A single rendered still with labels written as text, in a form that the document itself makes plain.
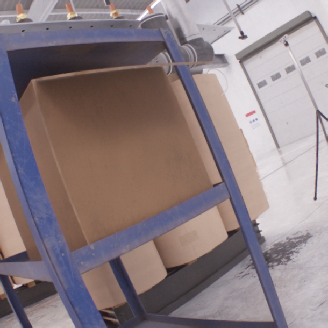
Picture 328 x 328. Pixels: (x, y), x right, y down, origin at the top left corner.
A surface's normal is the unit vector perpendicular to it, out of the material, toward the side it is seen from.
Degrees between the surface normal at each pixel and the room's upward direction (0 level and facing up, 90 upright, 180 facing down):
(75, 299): 90
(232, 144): 90
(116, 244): 90
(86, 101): 90
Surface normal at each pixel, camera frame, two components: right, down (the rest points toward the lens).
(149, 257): 0.76, -0.34
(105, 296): 0.07, -0.10
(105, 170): 0.61, -0.30
